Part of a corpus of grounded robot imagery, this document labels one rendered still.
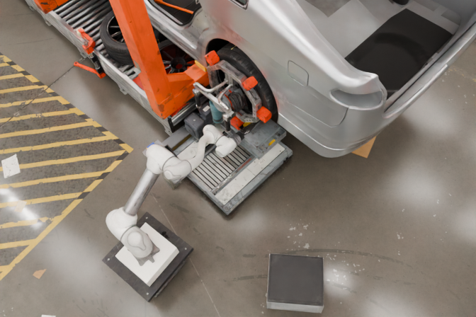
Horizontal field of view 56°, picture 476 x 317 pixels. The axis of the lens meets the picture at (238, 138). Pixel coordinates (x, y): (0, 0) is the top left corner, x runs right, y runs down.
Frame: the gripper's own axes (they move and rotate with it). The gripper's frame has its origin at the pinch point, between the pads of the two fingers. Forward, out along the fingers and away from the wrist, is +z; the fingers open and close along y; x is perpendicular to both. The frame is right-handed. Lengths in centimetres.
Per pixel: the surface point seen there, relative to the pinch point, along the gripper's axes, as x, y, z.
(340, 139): -20, 82, 8
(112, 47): 109, -129, -26
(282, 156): -51, -28, 15
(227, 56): 58, 14, 3
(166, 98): 53, -38, -38
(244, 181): -46, -33, -27
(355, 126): -13, 97, 12
